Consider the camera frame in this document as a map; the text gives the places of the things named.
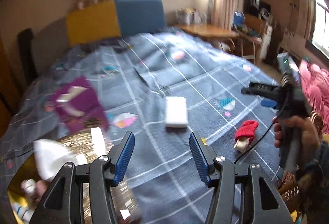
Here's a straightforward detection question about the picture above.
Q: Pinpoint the white tissue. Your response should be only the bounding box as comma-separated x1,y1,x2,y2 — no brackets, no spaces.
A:
33,139,78,182

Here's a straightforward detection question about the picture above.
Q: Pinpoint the pink clothes pile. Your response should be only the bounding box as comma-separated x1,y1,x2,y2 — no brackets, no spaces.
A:
299,60,329,133

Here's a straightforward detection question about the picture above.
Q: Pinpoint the red and beige sock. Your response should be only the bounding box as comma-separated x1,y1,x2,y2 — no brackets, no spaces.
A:
234,120,259,153

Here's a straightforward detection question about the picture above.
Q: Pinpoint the purple cardboard box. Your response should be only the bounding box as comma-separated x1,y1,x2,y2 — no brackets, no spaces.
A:
50,76,109,134

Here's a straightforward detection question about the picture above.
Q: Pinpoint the grey yellow blue headboard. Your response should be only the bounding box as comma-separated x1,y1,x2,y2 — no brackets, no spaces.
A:
32,0,166,72

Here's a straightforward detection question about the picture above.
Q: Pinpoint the white rectangular pad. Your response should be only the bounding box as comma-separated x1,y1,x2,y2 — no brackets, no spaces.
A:
164,96,189,128

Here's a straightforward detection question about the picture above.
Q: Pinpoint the wooden shelf with items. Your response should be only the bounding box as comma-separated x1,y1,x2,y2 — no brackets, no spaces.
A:
233,0,272,64

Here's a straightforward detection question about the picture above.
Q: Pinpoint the black rolled mat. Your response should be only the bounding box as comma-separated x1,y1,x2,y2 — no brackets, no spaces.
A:
17,28,38,85

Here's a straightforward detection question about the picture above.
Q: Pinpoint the wooden desk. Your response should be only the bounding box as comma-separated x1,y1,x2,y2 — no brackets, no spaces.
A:
175,24,239,47

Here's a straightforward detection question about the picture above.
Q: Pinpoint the black cable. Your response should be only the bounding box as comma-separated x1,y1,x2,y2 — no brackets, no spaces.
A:
233,102,287,165

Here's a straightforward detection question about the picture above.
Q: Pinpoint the person right hand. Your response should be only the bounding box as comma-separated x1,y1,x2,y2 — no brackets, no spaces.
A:
272,116,320,151

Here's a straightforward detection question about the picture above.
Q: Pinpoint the gold ornate tissue box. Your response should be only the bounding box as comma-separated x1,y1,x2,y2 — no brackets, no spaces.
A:
7,131,141,223

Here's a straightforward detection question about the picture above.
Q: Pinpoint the grey patterned bed quilt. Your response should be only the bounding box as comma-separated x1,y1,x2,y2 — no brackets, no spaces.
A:
1,28,283,223

